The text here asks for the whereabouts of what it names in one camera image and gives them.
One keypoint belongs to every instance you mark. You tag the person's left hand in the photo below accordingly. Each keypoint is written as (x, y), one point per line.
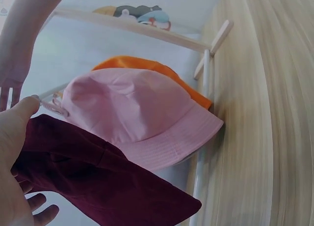
(9, 142)

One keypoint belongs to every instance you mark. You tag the person's right hand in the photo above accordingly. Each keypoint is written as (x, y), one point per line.
(19, 39)

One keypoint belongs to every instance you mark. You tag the person's right fingers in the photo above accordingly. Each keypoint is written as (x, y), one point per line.
(9, 95)

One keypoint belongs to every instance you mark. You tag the person's left fingers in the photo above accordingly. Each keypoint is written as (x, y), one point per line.
(39, 201)

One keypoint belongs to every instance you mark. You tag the person's left thumb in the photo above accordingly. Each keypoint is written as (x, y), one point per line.
(24, 111)

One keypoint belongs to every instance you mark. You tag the maroon bucket hat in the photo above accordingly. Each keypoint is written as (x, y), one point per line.
(98, 181)

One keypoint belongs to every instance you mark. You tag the pink plastic clip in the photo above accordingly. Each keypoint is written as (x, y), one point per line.
(55, 108)

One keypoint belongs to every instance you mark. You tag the pink bucket hat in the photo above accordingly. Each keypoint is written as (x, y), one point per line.
(127, 113)

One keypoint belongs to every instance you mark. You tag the orange bucket hat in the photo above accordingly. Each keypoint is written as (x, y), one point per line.
(157, 68)

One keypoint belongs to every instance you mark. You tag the wooden hat rack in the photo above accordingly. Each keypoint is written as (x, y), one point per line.
(147, 30)

